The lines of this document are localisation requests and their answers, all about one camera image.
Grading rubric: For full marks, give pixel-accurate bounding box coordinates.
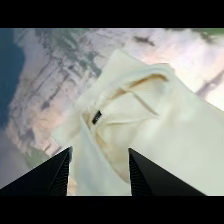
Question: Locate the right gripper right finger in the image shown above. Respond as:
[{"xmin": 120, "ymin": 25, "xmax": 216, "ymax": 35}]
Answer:
[{"xmin": 127, "ymin": 147, "xmax": 207, "ymax": 197}]

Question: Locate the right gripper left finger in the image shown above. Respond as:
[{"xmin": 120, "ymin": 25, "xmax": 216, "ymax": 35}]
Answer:
[{"xmin": 0, "ymin": 145, "xmax": 74, "ymax": 197}]

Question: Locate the cream shirt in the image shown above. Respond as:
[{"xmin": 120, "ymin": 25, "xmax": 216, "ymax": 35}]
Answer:
[{"xmin": 50, "ymin": 48, "xmax": 224, "ymax": 197}]

